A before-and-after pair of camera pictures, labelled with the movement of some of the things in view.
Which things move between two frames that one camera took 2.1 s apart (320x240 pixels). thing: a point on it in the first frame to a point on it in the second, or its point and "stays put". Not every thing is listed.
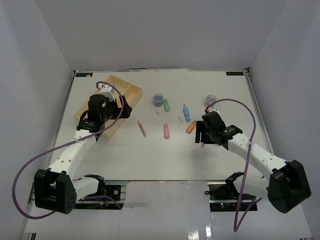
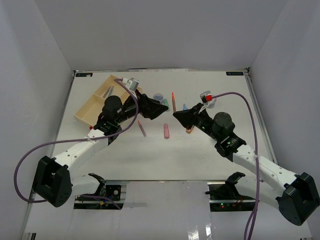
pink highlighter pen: (142, 128) stays put
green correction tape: (166, 105) stays put
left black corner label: (84, 74) stays put
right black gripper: (200, 127) to (188, 118)
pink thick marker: (166, 131) stays put
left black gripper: (118, 110) to (149, 108)
